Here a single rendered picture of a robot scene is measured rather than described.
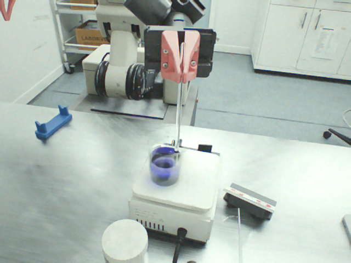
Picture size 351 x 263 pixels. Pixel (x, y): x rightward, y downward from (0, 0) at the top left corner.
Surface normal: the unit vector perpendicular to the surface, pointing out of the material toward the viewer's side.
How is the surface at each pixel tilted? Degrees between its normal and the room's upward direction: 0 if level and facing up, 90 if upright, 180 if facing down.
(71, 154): 0
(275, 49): 90
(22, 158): 0
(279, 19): 90
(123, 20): 112
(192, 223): 90
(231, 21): 90
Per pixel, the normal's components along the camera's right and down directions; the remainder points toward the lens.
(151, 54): 0.02, 0.61
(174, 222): -0.24, 0.57
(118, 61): -0.14, 0.17
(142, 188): 0.04, -0.80
